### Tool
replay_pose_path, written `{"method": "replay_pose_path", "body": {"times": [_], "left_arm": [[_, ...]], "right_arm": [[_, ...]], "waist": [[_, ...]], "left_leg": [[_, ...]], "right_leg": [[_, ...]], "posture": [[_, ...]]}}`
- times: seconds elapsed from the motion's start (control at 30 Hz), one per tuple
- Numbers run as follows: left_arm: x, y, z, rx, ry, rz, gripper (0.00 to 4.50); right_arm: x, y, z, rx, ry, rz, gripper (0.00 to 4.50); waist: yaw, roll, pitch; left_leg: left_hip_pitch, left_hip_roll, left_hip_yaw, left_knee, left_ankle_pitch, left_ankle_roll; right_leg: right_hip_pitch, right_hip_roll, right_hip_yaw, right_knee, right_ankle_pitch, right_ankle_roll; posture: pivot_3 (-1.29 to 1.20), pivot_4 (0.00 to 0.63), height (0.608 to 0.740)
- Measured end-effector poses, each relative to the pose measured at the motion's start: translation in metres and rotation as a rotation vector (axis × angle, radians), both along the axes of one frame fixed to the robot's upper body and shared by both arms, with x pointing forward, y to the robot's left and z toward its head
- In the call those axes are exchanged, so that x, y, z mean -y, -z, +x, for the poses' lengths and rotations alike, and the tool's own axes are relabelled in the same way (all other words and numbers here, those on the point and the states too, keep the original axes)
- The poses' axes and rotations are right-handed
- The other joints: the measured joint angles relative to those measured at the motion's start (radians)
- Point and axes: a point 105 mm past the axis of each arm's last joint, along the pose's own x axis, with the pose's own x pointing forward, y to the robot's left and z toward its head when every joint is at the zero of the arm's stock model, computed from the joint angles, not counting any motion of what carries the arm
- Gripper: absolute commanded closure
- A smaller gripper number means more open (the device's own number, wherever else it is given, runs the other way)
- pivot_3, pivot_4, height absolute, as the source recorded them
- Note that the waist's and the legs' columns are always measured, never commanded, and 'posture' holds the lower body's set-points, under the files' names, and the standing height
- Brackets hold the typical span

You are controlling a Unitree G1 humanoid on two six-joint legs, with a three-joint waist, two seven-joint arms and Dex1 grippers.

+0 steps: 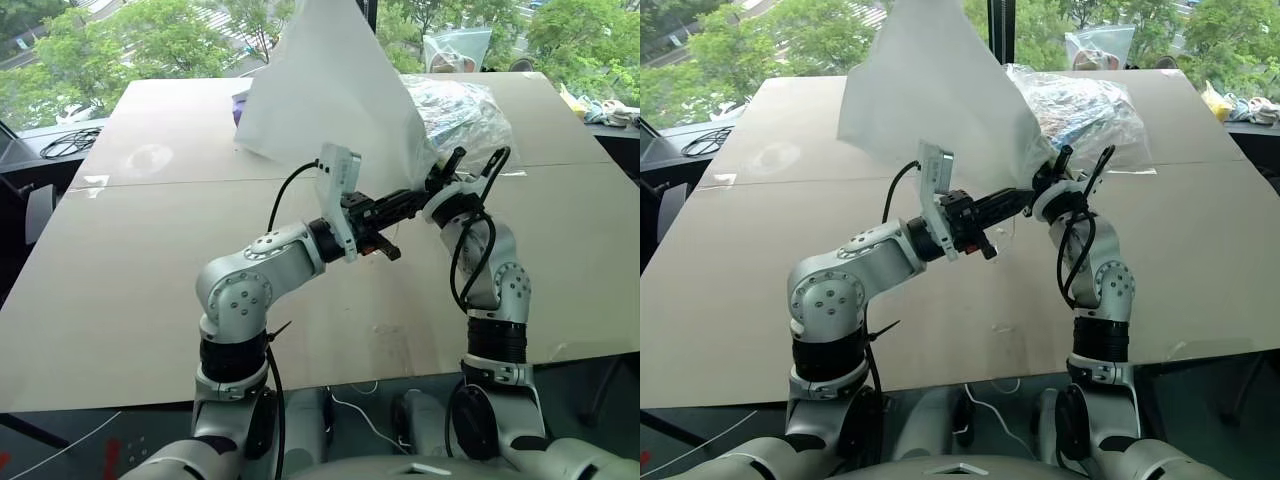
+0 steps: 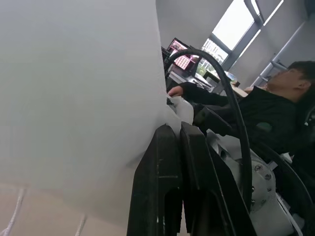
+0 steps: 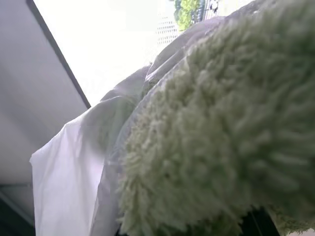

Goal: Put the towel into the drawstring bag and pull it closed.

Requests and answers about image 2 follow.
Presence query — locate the person in black jacket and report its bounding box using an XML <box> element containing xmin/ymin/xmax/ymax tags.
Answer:
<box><xmin>181</xmin><ymin>60</ymin><xmax>315</xmax><ymax>212</ymax></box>

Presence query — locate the black computer monitor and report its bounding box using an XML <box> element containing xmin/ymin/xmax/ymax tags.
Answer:
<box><xmin>167</xmin><ymin>37</ymin><xmax>200</xmax><ymax>74</ymax></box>

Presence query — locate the grey metal rack frame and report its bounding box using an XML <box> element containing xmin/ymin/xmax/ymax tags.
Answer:
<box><xmin>253</xmin><ymin>53</ymin><xmax>287</xmax><ymax>87</ymax></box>

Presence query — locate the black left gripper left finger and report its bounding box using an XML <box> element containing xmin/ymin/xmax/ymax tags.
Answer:
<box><xmin>126</xmin><ymin>124</ymin><xmax>184</xmax><ymax>236</ymax></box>

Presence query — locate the wooden desk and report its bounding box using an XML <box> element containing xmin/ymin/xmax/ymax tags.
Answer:
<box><xmin>230</xmin><ymin>85</ymin><xmax>250</xmax><ymax>98</ymax></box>

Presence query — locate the bystander bare hand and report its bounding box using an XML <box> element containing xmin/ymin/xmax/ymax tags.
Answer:
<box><xmin>168</xmin><ymin>87</ymin><xmax>185</xmax><ymax>97</ymax></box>

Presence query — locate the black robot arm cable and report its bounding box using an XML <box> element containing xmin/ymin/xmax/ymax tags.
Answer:
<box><xmin>162</xmin><ymin>48</ymin><xmax>253</xmax><ymax>217</ymax></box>

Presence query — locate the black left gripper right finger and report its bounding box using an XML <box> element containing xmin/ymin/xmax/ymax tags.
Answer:
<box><xmin>179</xmin><ymin>121</ymin><xmax>256</xmax><ymax>236</ymax></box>

